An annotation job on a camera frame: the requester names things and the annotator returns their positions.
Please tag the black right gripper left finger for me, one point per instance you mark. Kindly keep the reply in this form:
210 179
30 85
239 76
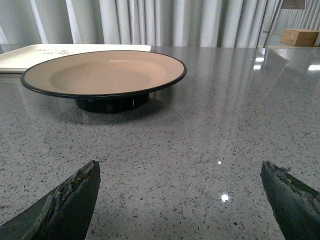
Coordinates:
64 213

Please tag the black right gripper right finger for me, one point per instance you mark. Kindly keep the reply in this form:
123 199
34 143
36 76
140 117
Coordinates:
295 205

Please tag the tan plate with black rim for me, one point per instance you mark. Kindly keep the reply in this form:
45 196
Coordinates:
105 81

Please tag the white bear-print tray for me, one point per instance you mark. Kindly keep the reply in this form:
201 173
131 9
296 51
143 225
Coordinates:
19 60

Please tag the brown cardboard box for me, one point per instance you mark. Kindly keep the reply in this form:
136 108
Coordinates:
299 37

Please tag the grey pleated curtain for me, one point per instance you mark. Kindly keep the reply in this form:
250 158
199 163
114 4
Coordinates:
177 23

